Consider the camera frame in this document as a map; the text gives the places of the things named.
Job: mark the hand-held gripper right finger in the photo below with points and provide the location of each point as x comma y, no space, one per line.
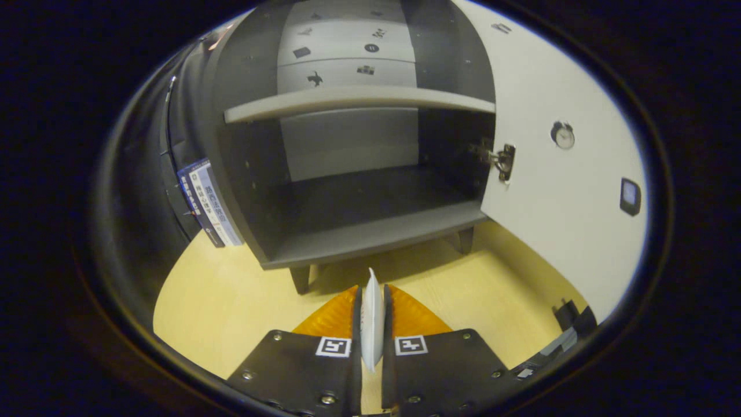
388,376

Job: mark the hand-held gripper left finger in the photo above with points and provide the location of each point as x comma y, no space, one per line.
355,376

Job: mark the white and blue tube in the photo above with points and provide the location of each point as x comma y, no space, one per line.
372,324

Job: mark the dark grey cabinet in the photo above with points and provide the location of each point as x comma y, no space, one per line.
370,231

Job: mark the black table clamp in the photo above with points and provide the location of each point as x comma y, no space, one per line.
570,317

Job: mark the white spine book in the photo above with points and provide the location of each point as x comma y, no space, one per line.
217,202

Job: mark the blue spine book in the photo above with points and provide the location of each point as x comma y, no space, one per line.
197,208

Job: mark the metal door hinge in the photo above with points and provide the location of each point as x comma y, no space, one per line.
505,162

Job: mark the black backdrop cloth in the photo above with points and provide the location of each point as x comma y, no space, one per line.
139,231

